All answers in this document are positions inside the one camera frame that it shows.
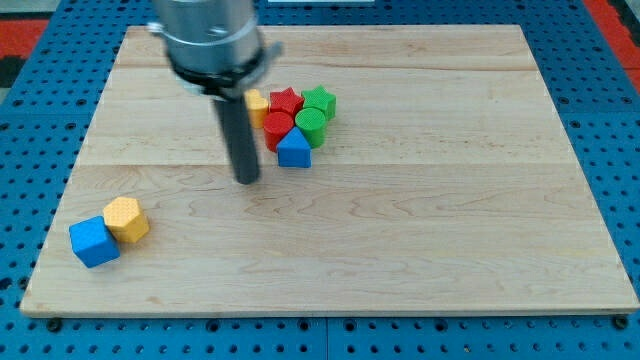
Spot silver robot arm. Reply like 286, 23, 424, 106
147, 0, 283, 99

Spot green star block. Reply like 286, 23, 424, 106
301, 85, 337, 120

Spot red star block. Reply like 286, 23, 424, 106
269, 87, 304, 117

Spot yellow heart block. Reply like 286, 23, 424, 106
244, 89, 269, 129

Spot blue triangle block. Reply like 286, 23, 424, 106
276, 127, 312, 168

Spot green cylinder block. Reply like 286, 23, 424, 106
295, 108, 328, 148

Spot red cylinder block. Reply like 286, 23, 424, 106
263, 112, 294, 152

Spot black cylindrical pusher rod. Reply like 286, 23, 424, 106
213, 97, 260, 185

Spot wooden board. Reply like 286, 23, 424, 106
20, 25, 639, 318

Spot yellow hexagon block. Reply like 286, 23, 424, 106
103, 197, 150, 243

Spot blue cube block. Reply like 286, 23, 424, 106
69, 216, 120, 268

